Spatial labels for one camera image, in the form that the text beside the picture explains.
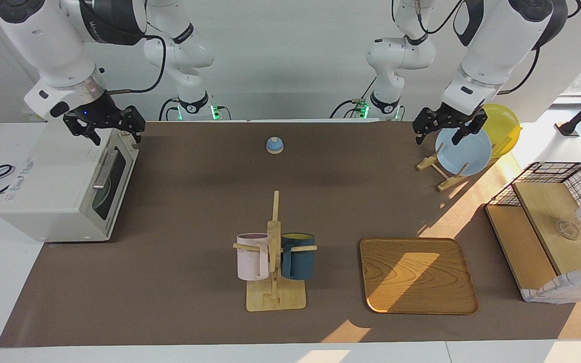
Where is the glass oven door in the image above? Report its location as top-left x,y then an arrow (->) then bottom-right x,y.
86,129 -> 140,237

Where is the white toaster oven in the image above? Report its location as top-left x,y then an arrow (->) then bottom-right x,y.
0,121 -> 140,243

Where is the light blue plate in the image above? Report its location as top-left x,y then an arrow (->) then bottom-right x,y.
435,128 -> 493,176

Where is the wooden plate rack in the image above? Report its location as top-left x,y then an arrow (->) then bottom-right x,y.
417,151 -> 470,192

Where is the yellow plate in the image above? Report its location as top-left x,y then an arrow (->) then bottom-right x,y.
481,104 -> 521,159

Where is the brown table mat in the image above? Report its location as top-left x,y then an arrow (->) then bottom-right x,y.
0,121 -> 581,348

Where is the wooden stepped shelf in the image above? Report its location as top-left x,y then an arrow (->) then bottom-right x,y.
485,181 -> 581,303

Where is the wooden tray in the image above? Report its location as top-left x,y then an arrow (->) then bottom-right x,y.
360,237 -> 479,315

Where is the clear glass item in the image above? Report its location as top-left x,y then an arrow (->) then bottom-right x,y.
558,220 -> 580,240

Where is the pink mug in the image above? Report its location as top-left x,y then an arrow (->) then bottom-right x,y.
237,233 -> 270,281

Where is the dark blue mug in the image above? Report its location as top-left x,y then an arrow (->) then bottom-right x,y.
281,232 -> 315,280

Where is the white checkered cloth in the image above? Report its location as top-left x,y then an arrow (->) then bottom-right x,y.
521,266 -> 581,304

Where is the wooden mug rack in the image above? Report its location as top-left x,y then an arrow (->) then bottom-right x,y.
233,190 -> 318,312

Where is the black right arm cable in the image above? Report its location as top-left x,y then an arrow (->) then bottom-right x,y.
108,34 -> 168,95

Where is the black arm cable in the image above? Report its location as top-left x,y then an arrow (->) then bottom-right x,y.
497,44 -> 542,96
108,34 -> 168,95

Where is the black wire basket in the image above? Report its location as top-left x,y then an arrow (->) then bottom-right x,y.
487,162 -> 581,240

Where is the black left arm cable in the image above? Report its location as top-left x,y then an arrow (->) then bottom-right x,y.
497,44 -> 542,96

